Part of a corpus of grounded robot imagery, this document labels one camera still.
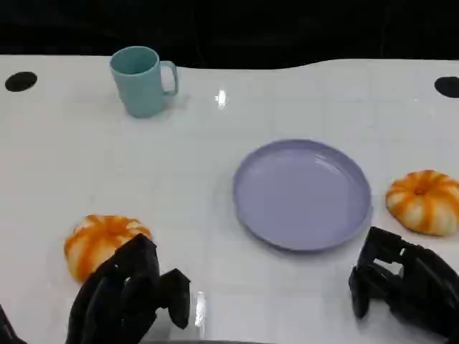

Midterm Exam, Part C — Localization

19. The lilac plate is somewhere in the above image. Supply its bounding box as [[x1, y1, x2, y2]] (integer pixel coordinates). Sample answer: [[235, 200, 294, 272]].
[[232, 138, 373, 252]]

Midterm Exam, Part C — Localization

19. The pale green mug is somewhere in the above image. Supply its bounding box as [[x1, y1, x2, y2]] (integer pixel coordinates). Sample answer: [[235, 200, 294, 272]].
[[109, 45, 179, 118]]

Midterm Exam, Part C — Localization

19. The orange white toy bread roll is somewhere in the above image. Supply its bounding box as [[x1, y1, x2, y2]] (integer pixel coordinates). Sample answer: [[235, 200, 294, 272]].
[[63, 214, 153, 284], [385, 169, 459, 237]]

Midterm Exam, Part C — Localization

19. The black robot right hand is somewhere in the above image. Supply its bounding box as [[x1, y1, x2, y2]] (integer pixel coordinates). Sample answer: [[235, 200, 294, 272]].
[[348, 226, 459, 340]]

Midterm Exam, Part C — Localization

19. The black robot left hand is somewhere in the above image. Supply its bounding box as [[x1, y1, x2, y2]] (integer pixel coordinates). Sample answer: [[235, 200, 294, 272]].
[[66, 233, 192, 344]]

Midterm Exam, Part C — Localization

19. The black table cable grommet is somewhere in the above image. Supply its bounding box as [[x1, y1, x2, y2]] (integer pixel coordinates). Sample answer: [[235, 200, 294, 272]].
[[434, 76, 459, 98], [4, 71, 38, 92]]

